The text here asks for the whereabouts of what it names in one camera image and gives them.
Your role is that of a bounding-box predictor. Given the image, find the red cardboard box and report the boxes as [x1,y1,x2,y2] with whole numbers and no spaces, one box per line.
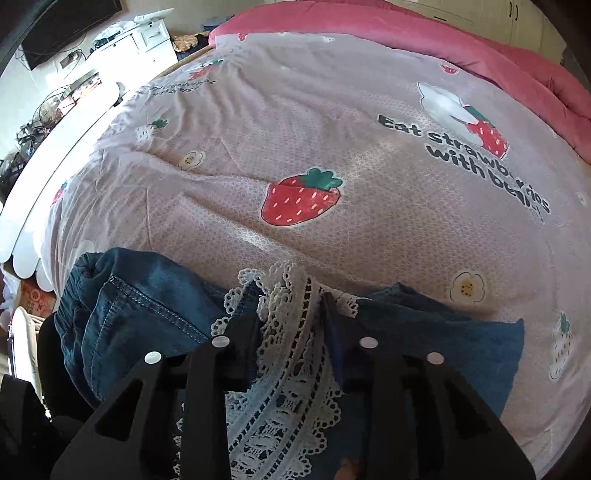
[18,280,56,318]

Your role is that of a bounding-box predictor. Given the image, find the pink strawberry print bedsheet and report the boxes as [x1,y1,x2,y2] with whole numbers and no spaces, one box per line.
[43,33,590,479]

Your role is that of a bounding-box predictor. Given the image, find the white drawer cabinet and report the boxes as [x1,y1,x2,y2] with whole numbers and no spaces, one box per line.
[86,8,177,92]

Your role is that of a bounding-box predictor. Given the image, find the black wall television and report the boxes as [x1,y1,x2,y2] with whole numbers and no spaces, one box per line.
[21,0,122,70]

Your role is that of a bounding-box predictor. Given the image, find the blue denim pants with lace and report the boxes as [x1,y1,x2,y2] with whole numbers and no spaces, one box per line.
[54,248,525,479]

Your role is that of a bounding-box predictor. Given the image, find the cream wardrobe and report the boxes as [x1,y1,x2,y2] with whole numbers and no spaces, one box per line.
[394,0,567,63]

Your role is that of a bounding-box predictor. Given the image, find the pink quilt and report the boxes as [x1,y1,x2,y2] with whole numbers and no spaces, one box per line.
[209,1,590,162]

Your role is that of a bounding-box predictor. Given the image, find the white scalloped bed footboard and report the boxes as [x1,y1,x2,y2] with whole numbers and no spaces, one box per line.
[1,82,120,292]

